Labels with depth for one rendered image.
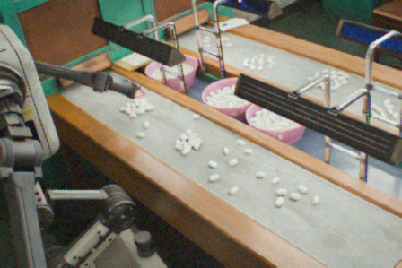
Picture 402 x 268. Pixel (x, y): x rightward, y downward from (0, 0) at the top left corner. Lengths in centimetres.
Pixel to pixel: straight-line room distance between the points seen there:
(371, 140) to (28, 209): 89
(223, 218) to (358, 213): 43
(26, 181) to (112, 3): 171
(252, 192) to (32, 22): 134
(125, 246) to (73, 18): 117
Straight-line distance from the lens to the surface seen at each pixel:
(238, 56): 276
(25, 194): 120
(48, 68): 222
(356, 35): 211
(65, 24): 268
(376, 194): 180
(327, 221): 173
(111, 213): 184
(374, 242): 168
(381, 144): 148
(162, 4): 297
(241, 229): 169
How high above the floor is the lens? 194
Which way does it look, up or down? 32 degrees down
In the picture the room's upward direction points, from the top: 9 degrees counter-clockwise
